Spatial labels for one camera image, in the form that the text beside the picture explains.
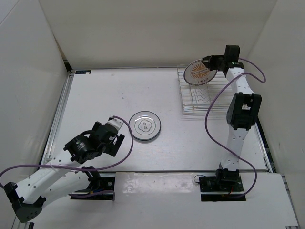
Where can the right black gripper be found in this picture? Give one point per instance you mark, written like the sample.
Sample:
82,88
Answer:
211,60

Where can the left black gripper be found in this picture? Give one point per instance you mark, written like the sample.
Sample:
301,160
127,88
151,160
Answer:
112,149

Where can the orange sunburst plate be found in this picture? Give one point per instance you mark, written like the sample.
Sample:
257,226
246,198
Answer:
196,73

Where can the blue flower plate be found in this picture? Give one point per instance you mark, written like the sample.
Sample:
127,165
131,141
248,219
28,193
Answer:
145,126

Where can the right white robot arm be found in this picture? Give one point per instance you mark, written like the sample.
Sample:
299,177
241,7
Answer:
242,113

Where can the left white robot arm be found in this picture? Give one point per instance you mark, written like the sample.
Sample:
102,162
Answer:
65,173

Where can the blue label sticker left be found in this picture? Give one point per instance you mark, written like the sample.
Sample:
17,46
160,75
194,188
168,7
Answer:
83,72

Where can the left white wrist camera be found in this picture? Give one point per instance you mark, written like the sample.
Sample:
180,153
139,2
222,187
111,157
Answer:
115,122

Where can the wire dish rack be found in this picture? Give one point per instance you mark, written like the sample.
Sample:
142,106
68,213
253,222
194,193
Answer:
196,100

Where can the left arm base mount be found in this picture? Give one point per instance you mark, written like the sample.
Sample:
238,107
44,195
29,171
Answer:
100,189

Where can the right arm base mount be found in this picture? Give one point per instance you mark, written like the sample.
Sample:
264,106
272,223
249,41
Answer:
224,186

